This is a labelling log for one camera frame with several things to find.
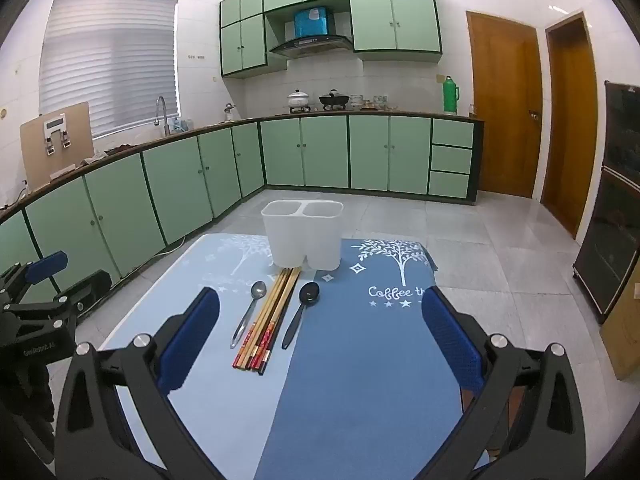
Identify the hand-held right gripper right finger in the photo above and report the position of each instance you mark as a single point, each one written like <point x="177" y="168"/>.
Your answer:
<point x="450" y="341"/>

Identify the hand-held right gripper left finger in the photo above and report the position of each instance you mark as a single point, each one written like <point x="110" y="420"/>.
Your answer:
<point x="194" y="341"/>

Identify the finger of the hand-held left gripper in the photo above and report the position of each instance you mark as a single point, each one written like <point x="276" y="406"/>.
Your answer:
<point x="46" y="265"/>
<point x="90" y="287"/>

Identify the bundle of chopsticks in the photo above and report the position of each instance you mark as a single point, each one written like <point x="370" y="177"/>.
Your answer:
<point x="270" y="310"/>

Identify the metal spoon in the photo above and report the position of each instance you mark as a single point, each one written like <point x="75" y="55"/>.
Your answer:
<point x="258" y="289"/>

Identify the black plastic spoon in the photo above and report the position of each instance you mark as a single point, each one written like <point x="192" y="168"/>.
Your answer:
<point x="309" y="292"/>

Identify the white plastic utensil holder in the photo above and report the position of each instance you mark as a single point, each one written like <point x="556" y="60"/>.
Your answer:
<point x="300" y="235"/>

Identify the blue printed table mat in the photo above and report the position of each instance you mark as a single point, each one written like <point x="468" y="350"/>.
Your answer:
<point x="360" y="360"/>

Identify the brown cardboard board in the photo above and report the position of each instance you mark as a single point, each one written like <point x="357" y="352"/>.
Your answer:
<point x="35" y="160"/>

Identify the green lower kitchen cabinets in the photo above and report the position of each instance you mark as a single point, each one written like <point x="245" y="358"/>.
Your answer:
<point x="175" y="185"/>

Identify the green kitchen cabinets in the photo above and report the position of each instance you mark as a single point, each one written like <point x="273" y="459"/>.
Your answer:
<point x="390" y="15"/>
<point x="175" y="185"/>

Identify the cardboard box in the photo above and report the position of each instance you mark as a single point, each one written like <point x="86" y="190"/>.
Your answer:
<point x="625" y="340"/>

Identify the metal kitchen faucet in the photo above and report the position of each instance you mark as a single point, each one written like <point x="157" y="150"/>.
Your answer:
<point x="161" y="110"/>

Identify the black glass-front cabinet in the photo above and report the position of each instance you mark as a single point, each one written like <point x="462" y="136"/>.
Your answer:
<point x="610" y="210"/>

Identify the white window blind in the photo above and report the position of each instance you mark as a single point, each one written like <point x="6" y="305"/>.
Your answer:
<point x="100" y="60"/>

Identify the metal kettle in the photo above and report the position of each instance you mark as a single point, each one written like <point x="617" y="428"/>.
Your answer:
<point x="229" y="112"/>

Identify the brown wooden door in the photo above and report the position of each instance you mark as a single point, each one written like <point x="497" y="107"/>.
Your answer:
<point x="570" y="135"/>
<point x="500" y="110"/>

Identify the green thermos flask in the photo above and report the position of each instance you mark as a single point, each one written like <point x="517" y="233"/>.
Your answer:
<point x="451" y="96"/>

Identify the white cooking pot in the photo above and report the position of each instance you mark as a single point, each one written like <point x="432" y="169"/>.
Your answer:
<point x="298" y="100"/>

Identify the black wok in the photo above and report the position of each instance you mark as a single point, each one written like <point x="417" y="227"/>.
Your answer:
<point x="334" y="99"/>

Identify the black range hood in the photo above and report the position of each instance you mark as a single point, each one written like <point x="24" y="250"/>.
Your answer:
<point x="310" y="46"/>

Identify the green upper kitchen cabinets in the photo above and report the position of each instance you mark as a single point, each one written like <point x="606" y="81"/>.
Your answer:
<point x="390" y="15"/>

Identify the blue box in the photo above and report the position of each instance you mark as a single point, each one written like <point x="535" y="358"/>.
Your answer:
<point x="311" y="22"/>

